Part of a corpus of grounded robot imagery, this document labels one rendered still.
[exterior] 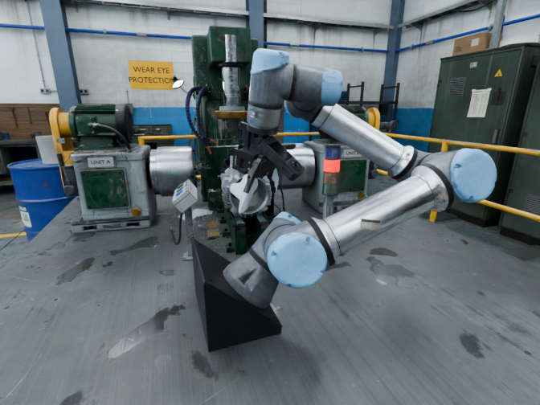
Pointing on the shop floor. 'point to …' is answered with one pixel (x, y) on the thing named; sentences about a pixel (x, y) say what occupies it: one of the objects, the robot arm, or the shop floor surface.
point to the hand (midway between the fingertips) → (259, 204)
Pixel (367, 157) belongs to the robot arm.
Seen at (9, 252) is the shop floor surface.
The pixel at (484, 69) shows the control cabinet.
